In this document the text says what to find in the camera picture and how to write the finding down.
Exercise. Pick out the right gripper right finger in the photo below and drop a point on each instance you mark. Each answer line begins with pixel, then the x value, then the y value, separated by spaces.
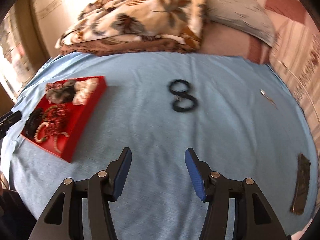
pixel 254 216

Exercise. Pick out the grey fuzzy scrunchie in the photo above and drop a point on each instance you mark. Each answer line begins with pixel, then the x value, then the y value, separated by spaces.
pixel 64 95

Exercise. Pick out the white satin scrunchie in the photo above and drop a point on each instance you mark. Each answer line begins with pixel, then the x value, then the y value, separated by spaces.
pixel 84 89

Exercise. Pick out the dark red dotted scrunchie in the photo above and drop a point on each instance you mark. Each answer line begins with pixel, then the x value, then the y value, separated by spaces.
pixel 56 116

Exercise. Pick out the striped floral pillow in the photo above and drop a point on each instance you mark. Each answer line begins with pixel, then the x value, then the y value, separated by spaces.
pixel 295 58

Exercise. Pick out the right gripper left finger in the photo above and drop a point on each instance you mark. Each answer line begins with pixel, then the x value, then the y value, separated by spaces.
pixel 62 216

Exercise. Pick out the pink striped scrunchie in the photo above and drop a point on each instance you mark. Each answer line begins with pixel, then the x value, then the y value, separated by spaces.
pixel 52 87

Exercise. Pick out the black hair claw clip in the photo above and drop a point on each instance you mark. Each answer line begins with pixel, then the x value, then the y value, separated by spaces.
pixel 33 122

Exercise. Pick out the floral leaf blanket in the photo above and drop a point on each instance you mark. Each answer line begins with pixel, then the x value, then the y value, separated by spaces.
pixel 107 27

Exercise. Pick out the blue bed cloth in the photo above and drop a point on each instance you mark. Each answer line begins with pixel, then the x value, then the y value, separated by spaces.
pixel 159 105

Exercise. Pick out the grey blue pillow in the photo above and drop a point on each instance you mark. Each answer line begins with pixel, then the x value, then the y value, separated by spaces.
pixel 244 15

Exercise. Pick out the dark smartphone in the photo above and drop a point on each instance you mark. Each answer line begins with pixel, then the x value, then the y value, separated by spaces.
pixel 302 186

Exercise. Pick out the pink bedsheet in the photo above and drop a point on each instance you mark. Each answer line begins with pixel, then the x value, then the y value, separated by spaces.
pixel 222 40

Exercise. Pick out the red tray box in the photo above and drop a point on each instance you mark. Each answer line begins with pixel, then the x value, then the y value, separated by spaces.
pixel 78 116

